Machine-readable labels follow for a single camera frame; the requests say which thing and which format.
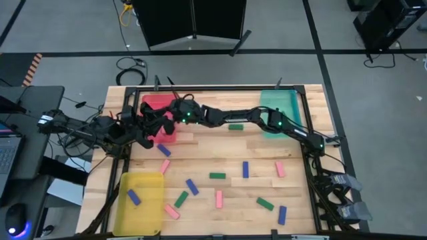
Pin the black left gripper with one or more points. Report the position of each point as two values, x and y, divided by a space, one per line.
126 131

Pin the black computer mouse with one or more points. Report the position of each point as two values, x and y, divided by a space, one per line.
15 216

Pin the black laptop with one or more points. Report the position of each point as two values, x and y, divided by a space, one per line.
8 153

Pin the green wooden block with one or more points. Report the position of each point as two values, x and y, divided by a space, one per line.
217 175
181 199
235 126
265 203

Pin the blue wooden block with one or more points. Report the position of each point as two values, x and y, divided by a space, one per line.
282 215
192 186
245 169
133 197
163 150

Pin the black equipment cabinet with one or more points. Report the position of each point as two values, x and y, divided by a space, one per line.
383 20

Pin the black room divider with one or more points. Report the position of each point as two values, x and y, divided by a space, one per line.
173 20

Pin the black desk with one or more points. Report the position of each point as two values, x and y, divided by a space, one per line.
43 100

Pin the black mat orange striped edge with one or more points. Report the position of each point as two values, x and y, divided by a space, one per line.
31 70

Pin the green plastic bin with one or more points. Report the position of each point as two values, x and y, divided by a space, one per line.
283 100

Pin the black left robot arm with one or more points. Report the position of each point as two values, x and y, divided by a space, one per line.
66 125

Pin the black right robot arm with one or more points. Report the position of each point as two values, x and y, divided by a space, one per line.
233 116

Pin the white sheet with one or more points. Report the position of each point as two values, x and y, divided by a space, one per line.
65 195

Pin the red plastic bin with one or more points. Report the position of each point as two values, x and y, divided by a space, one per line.
160 99

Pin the yellow plastic bin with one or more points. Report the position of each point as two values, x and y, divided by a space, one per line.
143 216

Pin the pink wooden block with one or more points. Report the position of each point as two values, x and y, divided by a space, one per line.
171 211
164 166
280 169
219 199

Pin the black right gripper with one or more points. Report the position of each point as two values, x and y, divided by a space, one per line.
188 111

